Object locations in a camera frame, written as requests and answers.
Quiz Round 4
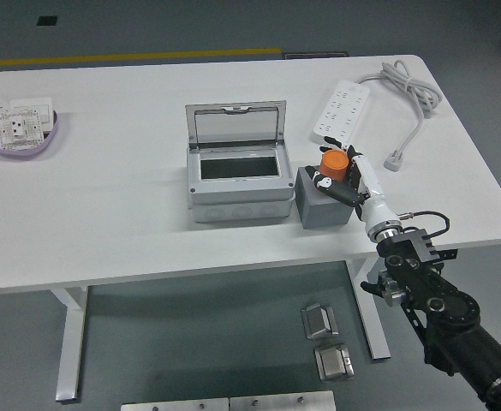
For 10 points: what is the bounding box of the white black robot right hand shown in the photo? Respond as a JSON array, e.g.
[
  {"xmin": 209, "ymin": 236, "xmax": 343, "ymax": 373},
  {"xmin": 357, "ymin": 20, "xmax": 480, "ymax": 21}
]
[{"xmin": 313, "ymin": 135, "xmax": 403, "ymax": 236}]

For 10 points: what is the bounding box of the orange cylinder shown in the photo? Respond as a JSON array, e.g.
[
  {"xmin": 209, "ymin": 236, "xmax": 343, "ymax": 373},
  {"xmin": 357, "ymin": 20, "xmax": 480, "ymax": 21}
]
[{"xmin": 318, "ymin": 149, "xmax": 350, "ymax": 183}]

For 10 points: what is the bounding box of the grey junction box with lid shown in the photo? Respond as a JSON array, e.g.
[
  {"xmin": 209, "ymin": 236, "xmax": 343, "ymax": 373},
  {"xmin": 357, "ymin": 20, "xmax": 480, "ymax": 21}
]
[{"xmin": 184, "ymin": 100, "xmax": 296, "ymax": 223}]

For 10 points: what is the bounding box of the grey cube with round hole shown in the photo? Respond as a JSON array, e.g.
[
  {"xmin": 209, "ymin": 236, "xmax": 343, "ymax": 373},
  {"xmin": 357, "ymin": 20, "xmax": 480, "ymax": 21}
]
[{"xmin": 295, "ymin": 164, "xmax": 356, "ymax": 231}]

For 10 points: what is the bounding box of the metal floor socket box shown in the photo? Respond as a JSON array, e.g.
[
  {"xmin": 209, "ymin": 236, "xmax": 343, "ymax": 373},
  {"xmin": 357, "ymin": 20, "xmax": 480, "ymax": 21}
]
[
  {"xmin": 313, "ymin": 342, "xmax": 356, "ymax": 383},
  {"xmin": 301, "ymin": 302, "xmax": 340, "ymax": 341}
]

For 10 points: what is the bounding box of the white power strip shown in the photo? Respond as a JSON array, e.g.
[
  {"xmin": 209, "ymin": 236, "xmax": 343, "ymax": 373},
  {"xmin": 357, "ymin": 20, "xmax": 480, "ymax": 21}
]
[{"xmin": 310, "ymin": 79, "xmax": 372, "ymax": 145}]

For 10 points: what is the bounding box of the white right table leg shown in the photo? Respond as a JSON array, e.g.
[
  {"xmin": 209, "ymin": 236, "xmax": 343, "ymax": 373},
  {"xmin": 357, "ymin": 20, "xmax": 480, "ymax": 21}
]
[{"xmin": 347, "ymin": 258, "xmax": 392, "ymax": 363}]

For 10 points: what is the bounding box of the white table leg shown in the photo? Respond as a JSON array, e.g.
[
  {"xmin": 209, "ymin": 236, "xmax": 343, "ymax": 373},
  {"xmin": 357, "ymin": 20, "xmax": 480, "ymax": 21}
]
[
  {"xmin": 49, "ymin": 285, "xmax": 90, "ymax": 404},
  {"xmin": 347, "ymin": 258, "xmax": 392, "ymax": 363}
]

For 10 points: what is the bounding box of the dark framed floor plate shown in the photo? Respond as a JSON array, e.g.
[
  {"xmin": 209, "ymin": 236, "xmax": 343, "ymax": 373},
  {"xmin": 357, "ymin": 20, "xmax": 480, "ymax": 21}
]
[{"xmin": 283, "ymin": 51, "xmax": 348, "ymax": 61}]

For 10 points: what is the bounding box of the white left table leg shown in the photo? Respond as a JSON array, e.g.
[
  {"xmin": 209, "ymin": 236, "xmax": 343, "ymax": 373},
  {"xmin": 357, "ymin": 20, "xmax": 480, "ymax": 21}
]
[{"xmin": 49, "ymin": 285, "xmax": 90, "ymax": 404}]

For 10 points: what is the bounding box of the purple bowl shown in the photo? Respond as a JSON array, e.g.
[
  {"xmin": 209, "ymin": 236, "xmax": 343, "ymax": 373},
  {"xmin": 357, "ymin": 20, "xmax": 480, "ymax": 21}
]
[{"xmin": 0, "ymin": 109, "xmax": 61, "ymax": 157}]

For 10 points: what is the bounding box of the printed white socket plate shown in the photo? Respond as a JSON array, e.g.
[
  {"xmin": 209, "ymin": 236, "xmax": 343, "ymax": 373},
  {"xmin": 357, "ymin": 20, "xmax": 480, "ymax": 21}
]
[{"xmin": 0, "ymin": 108, "xmax": 49, "ymax": 152}]

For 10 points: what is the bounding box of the white power cord with plug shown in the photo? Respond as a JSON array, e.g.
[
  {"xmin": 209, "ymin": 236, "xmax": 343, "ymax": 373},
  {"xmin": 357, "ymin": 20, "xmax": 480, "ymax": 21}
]
[{"xmin": 356, "ymin": 59, "xmax": 444, "ymax": 173}]

